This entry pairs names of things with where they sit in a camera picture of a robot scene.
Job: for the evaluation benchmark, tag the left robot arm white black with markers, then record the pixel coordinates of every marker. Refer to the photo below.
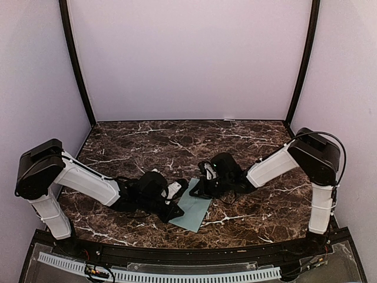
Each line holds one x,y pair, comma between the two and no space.
49,163

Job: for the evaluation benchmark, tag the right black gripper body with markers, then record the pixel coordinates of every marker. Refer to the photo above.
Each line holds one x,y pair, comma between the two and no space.
212,190

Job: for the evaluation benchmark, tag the white slotted cable duct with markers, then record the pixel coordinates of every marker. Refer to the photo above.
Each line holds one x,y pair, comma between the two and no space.
136,272

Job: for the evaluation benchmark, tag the left black frame post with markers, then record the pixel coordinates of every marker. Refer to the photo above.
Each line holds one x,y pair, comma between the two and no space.
75,64

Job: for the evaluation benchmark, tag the light blue envelope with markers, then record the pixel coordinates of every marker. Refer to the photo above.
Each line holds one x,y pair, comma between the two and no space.
194,209

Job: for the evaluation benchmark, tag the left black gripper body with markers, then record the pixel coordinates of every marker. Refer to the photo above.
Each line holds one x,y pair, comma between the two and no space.
162,215

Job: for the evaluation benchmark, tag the right black frame post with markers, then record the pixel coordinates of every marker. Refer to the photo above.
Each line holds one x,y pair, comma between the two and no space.
310,37

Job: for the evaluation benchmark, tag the black frame post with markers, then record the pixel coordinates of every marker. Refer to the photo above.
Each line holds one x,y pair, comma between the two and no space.
310,37
75,64

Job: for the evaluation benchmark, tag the black front table rail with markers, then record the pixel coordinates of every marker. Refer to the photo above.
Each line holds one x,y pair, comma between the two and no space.
273,253

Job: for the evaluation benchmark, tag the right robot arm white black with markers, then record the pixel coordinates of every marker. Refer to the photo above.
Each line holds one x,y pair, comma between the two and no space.
320,155

